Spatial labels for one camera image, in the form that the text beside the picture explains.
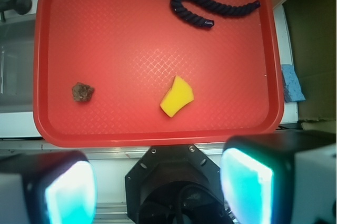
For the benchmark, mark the brown cardboard box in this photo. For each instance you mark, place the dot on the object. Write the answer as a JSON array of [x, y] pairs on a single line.
[[312, 28]]

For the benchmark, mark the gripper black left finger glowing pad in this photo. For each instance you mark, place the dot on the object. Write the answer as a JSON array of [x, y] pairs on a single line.
[[54, 187]]

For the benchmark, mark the yellow sponge piece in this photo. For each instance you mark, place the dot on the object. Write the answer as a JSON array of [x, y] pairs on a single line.
[[177, 97]]

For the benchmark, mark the brown rock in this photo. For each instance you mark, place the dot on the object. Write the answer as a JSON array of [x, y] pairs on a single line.
[[82, 92]]

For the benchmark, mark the grey sink basin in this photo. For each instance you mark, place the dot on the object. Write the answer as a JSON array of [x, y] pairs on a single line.
[[17, 54]]

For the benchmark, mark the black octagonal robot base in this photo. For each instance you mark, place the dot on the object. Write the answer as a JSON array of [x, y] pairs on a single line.
[[175, 184]]

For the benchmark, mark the red plastic tray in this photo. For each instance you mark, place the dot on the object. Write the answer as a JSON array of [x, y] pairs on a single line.
[[130, 51]]

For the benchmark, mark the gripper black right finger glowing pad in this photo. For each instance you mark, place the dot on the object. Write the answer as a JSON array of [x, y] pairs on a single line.
[[288, 176]]

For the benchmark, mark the blue sponge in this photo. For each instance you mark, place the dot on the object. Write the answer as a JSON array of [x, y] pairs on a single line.
[[291, 84]]

